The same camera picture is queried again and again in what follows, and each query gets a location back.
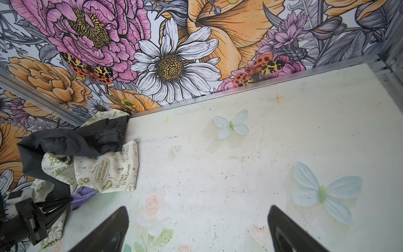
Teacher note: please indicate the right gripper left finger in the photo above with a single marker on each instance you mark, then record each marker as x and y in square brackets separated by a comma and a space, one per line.
[108, 236]

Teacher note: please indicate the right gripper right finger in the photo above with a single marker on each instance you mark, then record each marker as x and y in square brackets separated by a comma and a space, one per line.
[288, 236]

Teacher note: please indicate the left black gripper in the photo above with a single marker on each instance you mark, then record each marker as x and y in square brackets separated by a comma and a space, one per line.
[22, 218]

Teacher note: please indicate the lavender purple cloth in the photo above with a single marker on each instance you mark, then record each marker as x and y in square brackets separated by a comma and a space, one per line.
[82, 196]

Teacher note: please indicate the cream printed green cloth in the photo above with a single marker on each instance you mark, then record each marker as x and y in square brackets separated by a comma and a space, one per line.
[110, 172]

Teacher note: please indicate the dark grey cloth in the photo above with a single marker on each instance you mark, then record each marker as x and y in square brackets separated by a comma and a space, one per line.
[92, 140]

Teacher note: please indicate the left rear aluminium post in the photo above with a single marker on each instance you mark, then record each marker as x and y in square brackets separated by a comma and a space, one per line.
[27, 93]

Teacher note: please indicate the aluminium post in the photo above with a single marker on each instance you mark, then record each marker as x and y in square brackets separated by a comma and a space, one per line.
[392, 56]
[27, 93]

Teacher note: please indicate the right rear aluminium post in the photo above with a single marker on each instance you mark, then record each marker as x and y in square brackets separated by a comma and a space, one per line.
[392, 56]

